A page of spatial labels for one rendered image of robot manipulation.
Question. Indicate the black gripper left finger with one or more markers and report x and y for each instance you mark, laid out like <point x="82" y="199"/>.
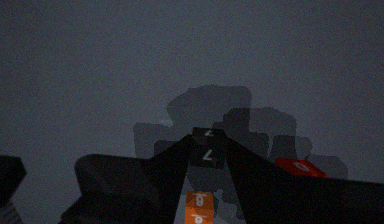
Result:
<point x="159" y="179"/>

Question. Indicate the red block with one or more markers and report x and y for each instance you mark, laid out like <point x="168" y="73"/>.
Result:
<point x="299" y="167"/>

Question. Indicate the orange block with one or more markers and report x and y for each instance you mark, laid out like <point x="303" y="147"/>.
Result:
<point x="199" y="208"/>

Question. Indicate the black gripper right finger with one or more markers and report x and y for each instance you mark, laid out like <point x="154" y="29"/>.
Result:
<point x="268" y="194"/>

